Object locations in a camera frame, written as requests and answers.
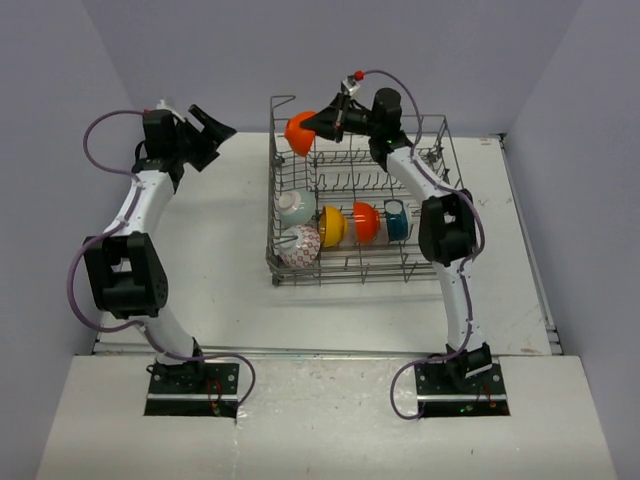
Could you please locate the teal white bowl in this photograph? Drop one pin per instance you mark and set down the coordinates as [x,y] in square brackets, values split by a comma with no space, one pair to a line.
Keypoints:
[398,221]

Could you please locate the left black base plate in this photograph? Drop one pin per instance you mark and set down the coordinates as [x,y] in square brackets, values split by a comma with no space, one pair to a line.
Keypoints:
[204,381]

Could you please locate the orange white bowl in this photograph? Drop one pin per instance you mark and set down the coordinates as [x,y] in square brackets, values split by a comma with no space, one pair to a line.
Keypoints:
[366,221]

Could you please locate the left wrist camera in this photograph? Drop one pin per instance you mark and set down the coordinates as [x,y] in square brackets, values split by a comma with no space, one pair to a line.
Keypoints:
[164,105]

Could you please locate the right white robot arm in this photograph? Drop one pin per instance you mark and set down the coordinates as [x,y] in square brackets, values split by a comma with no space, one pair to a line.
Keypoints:
[450,234]

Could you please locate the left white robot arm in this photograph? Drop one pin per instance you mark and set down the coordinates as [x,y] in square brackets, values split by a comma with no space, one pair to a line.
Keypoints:
[125,272]

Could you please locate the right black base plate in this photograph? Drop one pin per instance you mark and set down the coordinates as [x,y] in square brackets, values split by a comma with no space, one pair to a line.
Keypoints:
[441,379]

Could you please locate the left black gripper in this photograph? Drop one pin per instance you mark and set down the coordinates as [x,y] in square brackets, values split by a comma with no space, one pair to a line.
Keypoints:
[214,132]

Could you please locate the grey wire dish rack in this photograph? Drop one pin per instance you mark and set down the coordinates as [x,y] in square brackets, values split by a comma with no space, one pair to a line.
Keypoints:
[339,174]

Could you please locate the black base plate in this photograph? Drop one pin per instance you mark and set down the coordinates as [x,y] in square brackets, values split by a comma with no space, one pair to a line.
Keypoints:
[441,379]
[204,381]

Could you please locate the yellow bowl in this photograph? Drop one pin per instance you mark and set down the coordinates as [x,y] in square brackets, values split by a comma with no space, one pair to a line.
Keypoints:
[333,226]

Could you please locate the pale green ceramic bowl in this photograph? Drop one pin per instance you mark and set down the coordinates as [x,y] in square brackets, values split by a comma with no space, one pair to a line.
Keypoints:
[296,207]

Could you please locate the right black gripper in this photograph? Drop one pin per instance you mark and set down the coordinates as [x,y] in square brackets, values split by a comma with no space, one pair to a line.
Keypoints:
[332,122]

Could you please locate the red patterned white bowl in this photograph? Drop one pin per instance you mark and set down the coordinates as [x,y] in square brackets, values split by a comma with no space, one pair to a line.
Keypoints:
[299,246]

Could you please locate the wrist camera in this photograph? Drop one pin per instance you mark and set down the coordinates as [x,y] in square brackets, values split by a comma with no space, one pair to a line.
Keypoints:
[350,86]
[164,105]

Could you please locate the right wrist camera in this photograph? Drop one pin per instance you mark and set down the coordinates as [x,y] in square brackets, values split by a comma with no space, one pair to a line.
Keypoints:
[350,86]

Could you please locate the orange plastic bowl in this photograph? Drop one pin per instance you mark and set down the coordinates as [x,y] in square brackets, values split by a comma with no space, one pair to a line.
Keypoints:
[299,139]

